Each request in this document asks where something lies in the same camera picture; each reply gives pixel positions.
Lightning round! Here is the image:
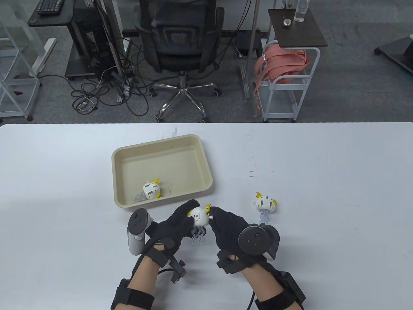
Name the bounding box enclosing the dark brown side tabletop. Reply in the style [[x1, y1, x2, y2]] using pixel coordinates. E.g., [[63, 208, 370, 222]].
[[268, 8, 328, 49]]

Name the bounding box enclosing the black computer desk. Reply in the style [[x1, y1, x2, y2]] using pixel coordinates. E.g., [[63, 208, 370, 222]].
[[27, 0, 75, 27]]

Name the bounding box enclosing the person's right hand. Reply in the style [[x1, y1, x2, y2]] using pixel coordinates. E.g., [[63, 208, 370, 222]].
[[209, 207, 269, 274]]

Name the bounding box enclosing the aluminium frame post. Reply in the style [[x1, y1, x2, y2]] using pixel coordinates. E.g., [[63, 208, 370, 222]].
[[240, 0, 260, 99], [94, 0, 125, 102]]

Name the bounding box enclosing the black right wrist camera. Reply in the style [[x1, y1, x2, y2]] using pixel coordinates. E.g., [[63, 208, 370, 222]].
[[216, 250, 240, 275]]

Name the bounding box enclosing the person's right forearm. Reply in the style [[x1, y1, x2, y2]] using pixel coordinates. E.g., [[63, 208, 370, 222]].
[[240, 263, 285, 303]]

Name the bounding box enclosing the clear water bottle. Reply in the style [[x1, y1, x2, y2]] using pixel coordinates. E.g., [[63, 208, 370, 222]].
[[294, 0, 310, 22]]

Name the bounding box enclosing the pink backpack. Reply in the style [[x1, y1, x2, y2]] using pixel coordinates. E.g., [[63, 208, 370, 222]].
[[253, 44, 310, 117]]

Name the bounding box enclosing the tangle of black floor cables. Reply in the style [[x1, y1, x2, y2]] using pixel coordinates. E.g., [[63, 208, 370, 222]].
[[42, 39, 152, 117]]

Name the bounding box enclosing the black box under desk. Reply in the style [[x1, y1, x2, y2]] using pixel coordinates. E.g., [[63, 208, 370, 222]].
[[236, 31, 262, 59]]

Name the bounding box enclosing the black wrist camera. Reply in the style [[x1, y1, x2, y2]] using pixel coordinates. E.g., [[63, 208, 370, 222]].
[[216, 250, 240, 275], [168, 255, 187, 284]]

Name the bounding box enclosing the white desk foot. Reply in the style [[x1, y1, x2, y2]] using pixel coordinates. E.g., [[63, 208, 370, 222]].
[[31, 38, 57, 78]]

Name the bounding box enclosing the person's left hand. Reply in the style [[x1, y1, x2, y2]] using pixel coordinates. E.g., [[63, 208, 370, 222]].
[[142, 200, 200, 268]]

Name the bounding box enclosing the white coiled cable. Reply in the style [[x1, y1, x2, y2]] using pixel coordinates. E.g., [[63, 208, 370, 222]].
[[78, 96, 98, 112]]

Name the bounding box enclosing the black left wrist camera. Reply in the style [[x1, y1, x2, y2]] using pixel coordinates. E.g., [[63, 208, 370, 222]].
[[168, 255, 187, 284]]

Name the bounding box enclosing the white jellyfish mechanical toy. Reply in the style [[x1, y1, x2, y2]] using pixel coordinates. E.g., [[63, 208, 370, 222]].
[[131, 178, 161, 204], [253, 191, 278, 227], [187, 204, 213, 247]]

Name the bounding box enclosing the black right forearm band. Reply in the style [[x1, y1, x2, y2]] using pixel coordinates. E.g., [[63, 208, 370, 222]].
[[255, 271, 306, 310]]

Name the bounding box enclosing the beige plastic tray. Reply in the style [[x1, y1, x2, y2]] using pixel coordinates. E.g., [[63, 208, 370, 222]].
[[111, 134, 214, 209]]

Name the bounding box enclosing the black mesh office chair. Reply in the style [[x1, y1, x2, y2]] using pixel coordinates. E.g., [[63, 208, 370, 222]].
[[134, 0, 225, 123]]

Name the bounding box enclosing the black left hand controller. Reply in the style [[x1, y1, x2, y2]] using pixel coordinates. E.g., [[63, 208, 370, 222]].
[[127, 208, 153, 255]]

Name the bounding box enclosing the black stand base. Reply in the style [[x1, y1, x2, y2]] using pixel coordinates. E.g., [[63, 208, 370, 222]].
[[374, 34, 413, 77]]

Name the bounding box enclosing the black computer tower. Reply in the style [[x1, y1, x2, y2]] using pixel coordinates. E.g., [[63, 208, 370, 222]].
[[72, 0, 112, 81]]

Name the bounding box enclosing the person's left forearm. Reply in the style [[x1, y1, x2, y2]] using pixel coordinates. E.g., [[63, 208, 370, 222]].
[[127, 255, 160, 295]]

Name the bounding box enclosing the white metal rack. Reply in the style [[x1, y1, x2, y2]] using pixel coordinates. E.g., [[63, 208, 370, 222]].
[[0, 19, 42, 122]]

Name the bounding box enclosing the white wheeled cart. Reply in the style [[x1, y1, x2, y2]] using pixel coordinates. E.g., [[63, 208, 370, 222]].
[[258, 40, 321, 122]]

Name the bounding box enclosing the black left forearm band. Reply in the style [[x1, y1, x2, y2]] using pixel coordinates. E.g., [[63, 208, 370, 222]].
[[111, 278, 155, 310]]

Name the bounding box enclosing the black keyboard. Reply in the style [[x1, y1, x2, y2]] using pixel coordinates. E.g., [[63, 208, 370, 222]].
[[36, 0, 65, 16]]

